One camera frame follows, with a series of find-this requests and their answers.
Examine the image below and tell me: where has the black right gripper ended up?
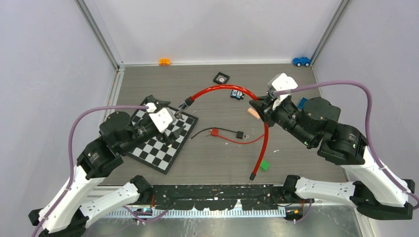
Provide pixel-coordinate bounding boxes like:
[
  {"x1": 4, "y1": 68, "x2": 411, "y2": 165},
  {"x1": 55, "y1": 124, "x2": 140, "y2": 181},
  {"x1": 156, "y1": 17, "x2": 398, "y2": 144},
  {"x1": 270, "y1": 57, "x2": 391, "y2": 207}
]
[{"x1": 250, "y1": 93, "x2": 315, "y2": 147}]

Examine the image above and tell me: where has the red cable lock chrome cylinder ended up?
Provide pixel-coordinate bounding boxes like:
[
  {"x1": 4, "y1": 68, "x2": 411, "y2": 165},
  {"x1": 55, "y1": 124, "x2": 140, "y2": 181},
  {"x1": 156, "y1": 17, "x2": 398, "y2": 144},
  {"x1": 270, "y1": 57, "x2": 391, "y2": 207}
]
[{"x1": 175, "y1": 84, "x2": 269, "y2": 184}]

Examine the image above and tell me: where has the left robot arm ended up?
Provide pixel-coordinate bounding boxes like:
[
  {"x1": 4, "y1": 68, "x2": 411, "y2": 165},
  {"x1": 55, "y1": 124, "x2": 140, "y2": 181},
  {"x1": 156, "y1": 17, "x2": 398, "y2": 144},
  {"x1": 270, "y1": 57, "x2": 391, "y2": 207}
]
[{"x1": 28, "y1": 95, "x2": 182, "y2": 237}]

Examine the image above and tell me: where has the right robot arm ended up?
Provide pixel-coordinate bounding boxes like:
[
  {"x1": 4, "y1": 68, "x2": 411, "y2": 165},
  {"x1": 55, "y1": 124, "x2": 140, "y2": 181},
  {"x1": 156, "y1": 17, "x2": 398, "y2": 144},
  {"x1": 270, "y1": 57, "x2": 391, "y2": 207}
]
[{"x1": 250, "y1": 96, "x2": 415, "y2": 220}]

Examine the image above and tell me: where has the blue lego brick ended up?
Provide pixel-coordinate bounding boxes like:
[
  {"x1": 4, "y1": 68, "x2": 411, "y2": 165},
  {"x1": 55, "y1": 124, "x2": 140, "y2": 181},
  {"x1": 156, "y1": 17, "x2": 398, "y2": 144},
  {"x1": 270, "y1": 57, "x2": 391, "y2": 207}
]
[{"x1": 297, "y1": 97, "x2": 308, "y2": 110}]

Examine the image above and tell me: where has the pink eraser block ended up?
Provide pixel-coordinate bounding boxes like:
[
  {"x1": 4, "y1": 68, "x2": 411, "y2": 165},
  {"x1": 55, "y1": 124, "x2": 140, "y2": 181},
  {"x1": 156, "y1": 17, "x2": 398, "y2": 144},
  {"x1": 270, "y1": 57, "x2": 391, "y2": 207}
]
[{"x1": 247, "y1": 108, "x2": 260, "y2": 119}]

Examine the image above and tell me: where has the black white checkerboard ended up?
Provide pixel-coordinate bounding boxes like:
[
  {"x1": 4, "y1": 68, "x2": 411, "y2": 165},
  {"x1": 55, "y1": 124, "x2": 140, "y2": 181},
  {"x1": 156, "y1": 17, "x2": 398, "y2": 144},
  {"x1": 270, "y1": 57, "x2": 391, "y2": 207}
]
[{"x1": 126, "y1": 96, "x2": 199, "y2": 175}]

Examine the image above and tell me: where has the blue owl toy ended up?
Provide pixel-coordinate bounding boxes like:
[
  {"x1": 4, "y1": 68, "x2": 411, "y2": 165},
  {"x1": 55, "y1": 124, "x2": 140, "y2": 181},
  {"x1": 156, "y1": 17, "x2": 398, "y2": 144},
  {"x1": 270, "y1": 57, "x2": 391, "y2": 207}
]
[{"x1": 230, "y1": 89, "x2": 245, "y2": 100}]

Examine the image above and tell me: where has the dark green cube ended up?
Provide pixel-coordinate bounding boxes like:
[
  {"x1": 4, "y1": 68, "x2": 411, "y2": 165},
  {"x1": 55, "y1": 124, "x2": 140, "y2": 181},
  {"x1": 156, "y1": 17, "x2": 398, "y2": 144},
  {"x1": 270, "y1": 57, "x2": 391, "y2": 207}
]
[{"x1": 259, "y1": 160, "x2": 271, "y2": 171}]

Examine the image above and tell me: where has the orange toy car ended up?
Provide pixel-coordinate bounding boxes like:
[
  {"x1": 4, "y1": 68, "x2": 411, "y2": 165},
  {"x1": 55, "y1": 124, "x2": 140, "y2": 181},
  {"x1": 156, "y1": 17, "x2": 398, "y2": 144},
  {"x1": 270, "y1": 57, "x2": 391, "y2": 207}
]
[{"x1": 159, "y1": 58, "x2": 171, "y2": 66}]

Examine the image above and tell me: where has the blue toy car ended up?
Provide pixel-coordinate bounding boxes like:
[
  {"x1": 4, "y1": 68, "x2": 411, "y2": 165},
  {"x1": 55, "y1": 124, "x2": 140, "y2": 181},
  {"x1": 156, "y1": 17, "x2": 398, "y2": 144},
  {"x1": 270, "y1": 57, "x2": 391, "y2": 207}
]
[{"x1": 292, "y1": 57, "x2": 311, "y2": 67}]

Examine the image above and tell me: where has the black square framed box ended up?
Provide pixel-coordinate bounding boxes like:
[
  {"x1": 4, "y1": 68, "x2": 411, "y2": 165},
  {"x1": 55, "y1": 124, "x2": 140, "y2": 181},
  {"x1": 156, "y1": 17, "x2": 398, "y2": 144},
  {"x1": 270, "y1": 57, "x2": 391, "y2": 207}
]
[{"x1": 213, "y1": 72, "x2": 230, "y2": 84}]

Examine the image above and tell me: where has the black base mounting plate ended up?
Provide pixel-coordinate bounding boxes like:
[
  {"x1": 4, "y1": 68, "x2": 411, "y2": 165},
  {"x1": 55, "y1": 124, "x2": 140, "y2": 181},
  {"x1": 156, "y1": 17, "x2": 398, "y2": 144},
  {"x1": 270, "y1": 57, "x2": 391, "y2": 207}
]
[{"x1": 120, "y1": 184, "x2": 315, "y2": 212}]

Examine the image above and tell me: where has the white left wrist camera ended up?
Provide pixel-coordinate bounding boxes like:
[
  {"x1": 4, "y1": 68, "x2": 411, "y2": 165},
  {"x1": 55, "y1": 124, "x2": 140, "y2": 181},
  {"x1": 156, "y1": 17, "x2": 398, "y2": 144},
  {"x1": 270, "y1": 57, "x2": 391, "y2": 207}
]
[{"x1": 146, "y1": 107, "x2": 176, "y2": 133}]

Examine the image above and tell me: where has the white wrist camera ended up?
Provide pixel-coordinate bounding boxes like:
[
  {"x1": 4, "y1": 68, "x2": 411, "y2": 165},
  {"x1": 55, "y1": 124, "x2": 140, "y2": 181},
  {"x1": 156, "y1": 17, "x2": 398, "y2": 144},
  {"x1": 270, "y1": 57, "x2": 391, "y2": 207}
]
[
  {"x1": 146, "y1": 107, "x2": 176, "y2": 133},
  {"x1": 267, "y1": 73, "x2": 298, "y2": 110}
]

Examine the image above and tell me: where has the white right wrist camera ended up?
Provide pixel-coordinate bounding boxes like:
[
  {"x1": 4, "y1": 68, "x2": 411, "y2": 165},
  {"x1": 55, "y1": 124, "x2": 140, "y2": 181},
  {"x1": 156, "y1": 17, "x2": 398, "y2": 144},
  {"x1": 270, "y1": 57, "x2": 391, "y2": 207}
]
[{"x1": 267, "y1": 73, "x2": 298, "y2": 110}]

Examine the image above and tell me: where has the small black cable padlock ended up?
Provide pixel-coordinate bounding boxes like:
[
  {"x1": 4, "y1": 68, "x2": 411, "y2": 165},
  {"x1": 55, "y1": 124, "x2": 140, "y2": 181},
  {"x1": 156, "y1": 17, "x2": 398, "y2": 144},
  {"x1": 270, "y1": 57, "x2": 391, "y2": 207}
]
[{"x1": 189, "y1": 127, "x2": 245, "y2": 140}]

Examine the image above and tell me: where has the small red cable padlock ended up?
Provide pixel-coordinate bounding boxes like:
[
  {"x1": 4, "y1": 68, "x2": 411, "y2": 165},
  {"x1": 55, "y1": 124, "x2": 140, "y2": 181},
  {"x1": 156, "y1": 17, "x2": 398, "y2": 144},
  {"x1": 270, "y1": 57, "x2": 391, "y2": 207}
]
[{"x1": 209, "y1": 129, "x2": 265, "y2": 145}]

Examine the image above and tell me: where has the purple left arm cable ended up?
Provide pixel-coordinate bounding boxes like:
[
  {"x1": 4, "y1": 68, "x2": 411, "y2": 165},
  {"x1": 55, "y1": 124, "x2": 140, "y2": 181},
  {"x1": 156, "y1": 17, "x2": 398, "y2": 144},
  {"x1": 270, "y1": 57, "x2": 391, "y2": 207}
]
[{"x1": 31, "y1": 102, "x2": 158, "y2": 237}]

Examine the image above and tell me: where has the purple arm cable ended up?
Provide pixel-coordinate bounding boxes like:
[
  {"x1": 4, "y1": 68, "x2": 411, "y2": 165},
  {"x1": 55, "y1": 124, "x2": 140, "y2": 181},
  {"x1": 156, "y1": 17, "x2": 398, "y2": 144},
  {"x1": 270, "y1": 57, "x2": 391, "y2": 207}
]
[
  {"x1": 31, "y1": 102, "x2": 158, "y2": 237},
  {"x1": 273, "y1": 80, "x2": 419, "y2": 210}
]

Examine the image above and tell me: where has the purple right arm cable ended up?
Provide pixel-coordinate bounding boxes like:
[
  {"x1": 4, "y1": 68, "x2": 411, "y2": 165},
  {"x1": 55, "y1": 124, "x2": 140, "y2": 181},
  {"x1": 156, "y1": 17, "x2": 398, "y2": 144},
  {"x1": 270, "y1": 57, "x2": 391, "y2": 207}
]
[{"x1": 273, "y1": 80, "x2": 419, "y2": 210}]

